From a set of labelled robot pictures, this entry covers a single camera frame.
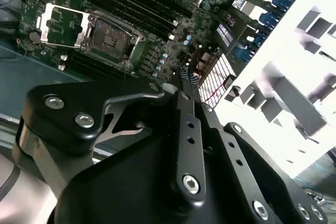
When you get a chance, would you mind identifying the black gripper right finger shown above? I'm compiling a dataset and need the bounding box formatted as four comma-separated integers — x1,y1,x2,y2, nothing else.
188,69,329,224

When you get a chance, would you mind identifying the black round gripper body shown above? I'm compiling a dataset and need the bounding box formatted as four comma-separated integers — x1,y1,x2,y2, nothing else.
54,134,253,224

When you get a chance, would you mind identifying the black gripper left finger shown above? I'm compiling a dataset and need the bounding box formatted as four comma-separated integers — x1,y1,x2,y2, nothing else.
12,68,208,209

